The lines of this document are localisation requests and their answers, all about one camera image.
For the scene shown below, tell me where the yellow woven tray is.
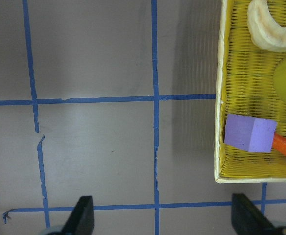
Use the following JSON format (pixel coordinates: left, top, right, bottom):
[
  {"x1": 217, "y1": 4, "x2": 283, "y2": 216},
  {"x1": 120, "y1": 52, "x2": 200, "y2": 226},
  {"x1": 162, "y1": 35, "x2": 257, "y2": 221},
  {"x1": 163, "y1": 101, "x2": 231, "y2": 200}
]
[{"x1": 214, "y1": 0, "x2": 286, "y2": 183}]

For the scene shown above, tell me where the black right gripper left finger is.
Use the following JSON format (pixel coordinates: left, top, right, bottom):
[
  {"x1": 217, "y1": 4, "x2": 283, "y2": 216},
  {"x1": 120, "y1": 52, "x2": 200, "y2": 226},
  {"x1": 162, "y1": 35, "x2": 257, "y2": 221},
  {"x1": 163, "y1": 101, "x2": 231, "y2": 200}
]
[{"x1": 61, "y1": 196, "x2": 95, "y2": 235}]

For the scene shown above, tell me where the pale croissant toy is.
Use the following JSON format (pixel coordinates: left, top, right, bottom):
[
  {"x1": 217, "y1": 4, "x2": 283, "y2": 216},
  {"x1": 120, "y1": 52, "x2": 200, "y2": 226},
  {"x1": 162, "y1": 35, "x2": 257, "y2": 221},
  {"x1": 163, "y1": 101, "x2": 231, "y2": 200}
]
[{"x1": 247, "y1": 0, "x2": 286, "y2": 53}]

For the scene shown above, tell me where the purple foam block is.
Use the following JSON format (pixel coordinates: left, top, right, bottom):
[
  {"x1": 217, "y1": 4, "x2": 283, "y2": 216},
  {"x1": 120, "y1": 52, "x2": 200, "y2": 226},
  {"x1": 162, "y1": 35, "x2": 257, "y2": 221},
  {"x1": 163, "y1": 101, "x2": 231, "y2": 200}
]
[{"x1": 224, "y1": 114, "x2": 277, "y2": 153}]

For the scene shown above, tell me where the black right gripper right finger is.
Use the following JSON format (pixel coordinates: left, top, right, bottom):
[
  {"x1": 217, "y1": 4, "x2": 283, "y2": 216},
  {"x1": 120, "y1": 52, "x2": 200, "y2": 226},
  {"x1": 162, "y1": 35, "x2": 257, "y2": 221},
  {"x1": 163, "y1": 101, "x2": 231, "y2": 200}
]
[{"x1": 231, "y1": 193, "x2": 281, "y2": 235}]

